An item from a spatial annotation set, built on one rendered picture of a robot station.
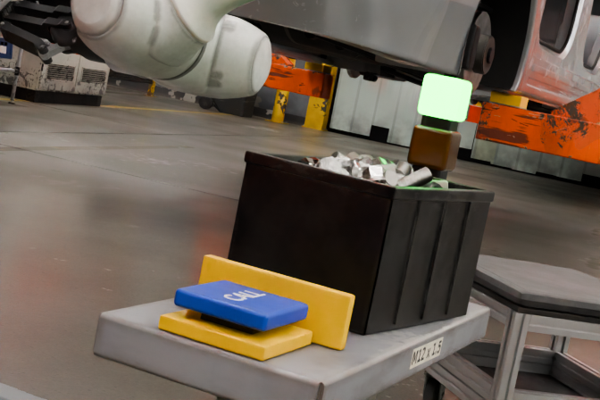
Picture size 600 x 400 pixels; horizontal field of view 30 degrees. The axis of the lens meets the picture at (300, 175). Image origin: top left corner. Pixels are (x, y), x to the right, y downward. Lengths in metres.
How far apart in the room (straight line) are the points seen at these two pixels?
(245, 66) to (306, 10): 2.42
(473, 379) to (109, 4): 1.21
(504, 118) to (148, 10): 3.64
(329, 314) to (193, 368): 0.11
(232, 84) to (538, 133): 3.45
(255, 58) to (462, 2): 2.59
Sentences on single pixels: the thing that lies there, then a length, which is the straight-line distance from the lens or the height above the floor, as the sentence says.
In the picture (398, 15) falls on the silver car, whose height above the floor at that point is 0.89.
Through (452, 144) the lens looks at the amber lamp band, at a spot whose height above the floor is 0.60.
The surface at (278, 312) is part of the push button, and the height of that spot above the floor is 0.48.
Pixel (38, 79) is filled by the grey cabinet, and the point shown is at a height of 0.19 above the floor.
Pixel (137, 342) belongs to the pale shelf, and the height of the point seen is 0.44.
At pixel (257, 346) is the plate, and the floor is 0.46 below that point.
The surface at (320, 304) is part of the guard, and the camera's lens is 0.79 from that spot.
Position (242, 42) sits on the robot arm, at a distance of 1.33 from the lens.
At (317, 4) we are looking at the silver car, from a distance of 3.72.
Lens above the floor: 0.63
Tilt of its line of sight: 5 degrees down
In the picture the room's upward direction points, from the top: 11 degrees clockwise
